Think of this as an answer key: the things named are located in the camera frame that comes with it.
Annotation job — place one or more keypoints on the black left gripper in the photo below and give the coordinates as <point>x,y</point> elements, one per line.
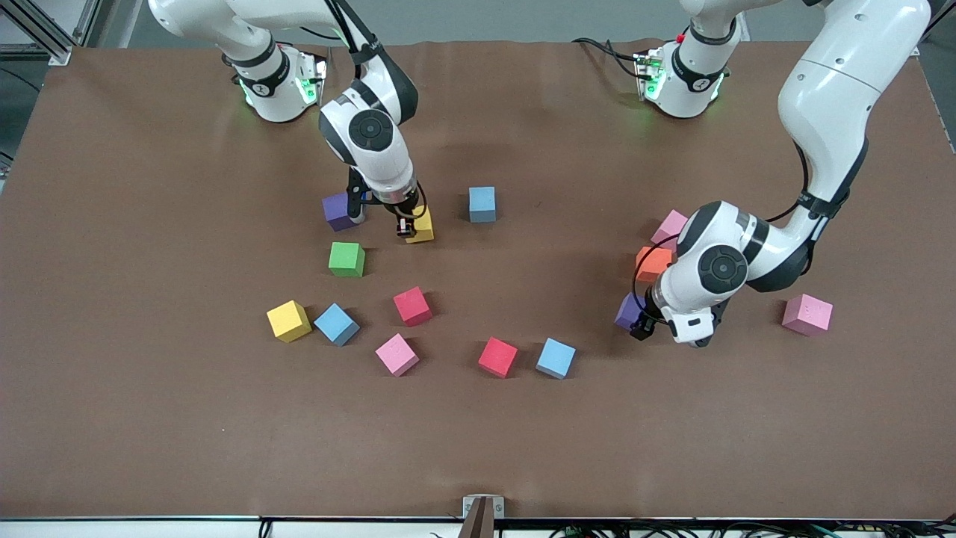
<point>647,317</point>

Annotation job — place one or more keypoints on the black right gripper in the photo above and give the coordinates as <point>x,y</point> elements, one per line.
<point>404,210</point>

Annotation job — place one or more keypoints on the yellow foam cube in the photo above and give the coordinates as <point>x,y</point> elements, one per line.
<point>423,228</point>
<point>288,321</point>

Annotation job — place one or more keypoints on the purple foam cube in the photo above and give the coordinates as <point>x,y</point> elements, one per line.
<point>626,312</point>
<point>336,213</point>

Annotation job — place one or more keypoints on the blue foam cube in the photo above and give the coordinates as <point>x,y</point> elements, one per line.
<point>482,203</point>
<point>556,359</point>
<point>336,324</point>

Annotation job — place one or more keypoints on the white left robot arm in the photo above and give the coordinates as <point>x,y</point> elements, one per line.
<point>829,97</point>

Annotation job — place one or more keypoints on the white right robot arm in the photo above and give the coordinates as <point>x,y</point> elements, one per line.
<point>381,168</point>

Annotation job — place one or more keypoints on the orange foam cube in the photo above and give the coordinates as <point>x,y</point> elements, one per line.
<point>651,263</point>

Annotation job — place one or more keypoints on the green foam cube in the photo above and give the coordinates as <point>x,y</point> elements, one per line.
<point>346,260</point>

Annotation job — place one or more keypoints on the red foam cube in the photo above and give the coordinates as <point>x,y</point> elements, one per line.
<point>497,357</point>
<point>412,306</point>

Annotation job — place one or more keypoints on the pink foam cube with dimples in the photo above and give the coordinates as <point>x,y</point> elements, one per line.
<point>806,314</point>

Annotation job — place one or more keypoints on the brown table mat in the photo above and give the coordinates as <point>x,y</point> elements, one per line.
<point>478,448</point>

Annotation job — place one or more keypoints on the grey metal camera bracket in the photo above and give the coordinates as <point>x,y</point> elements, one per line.
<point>469,502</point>

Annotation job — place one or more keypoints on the aluminium frame profile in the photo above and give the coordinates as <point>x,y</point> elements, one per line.
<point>942,15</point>
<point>60,54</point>

